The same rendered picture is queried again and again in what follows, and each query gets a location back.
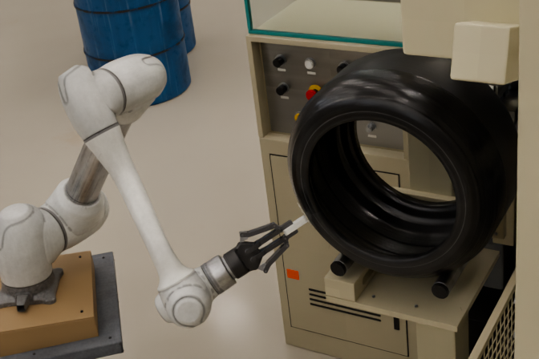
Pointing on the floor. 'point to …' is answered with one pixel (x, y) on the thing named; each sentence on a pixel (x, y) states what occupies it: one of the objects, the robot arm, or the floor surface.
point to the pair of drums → (135, 12)
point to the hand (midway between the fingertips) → (294, 225)
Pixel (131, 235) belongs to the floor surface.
